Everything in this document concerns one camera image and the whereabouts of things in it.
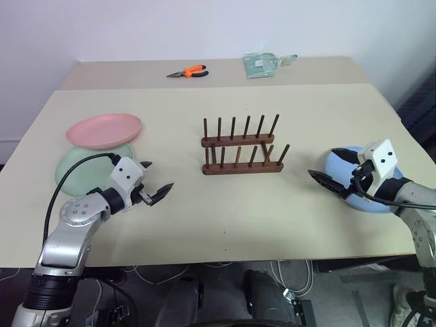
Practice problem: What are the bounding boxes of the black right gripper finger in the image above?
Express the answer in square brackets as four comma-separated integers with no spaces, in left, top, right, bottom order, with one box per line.
[307,169,349,198]
[330,147,359,167]

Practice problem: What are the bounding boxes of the orange handled pliers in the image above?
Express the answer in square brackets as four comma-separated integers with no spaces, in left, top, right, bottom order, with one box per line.
[166,64,210,79]

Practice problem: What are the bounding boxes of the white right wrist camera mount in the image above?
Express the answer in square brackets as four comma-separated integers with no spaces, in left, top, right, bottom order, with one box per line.
[356,138,399,198]

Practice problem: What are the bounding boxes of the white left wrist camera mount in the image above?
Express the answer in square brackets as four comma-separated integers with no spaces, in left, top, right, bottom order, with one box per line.
[110,156,146,209]

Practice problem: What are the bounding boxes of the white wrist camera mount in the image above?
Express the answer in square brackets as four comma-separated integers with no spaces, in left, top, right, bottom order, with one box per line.
[356,138,399,198]
[110,156,146,209]

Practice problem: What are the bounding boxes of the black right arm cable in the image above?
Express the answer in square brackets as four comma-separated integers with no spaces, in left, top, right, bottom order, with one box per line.
[350,163,436,208]

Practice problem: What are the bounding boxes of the white cable bundle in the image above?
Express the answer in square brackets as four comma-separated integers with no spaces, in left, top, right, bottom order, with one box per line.
[270,260,316,301]
[121,262,190,287]

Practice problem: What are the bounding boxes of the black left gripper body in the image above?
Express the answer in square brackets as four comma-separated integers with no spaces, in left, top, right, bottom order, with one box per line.
[130,183,155,206]

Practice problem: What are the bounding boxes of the blue plate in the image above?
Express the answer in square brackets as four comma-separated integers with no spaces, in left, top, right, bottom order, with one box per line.
[323,145,405,215]

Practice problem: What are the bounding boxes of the grey sneaker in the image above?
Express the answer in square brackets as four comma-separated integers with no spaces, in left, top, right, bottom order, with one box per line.
[389,283,427,327]

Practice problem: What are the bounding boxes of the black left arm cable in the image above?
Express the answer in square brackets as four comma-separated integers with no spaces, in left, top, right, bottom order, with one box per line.
[42,153,121,248]

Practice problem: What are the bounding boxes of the pink plate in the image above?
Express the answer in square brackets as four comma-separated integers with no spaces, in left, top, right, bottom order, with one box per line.
[65,113,143,151]

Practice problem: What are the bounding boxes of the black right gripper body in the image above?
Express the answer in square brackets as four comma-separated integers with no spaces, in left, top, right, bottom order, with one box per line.
[340,159,375,201]

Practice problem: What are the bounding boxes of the green plate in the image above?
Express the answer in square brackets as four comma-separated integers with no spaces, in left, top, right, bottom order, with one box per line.
[54,141,136,197]

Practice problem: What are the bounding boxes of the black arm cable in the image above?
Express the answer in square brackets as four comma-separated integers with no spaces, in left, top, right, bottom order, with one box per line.
[350,163,436,208]
[42,153,121,248]

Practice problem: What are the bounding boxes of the wooden dish rack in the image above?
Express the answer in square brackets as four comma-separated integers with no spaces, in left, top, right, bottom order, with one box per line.
[200,114,292,176]

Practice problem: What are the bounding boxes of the dark rounded robot leg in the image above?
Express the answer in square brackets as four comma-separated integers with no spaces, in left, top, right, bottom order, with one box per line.
[242,269,296,327]
[153,274,206,327]

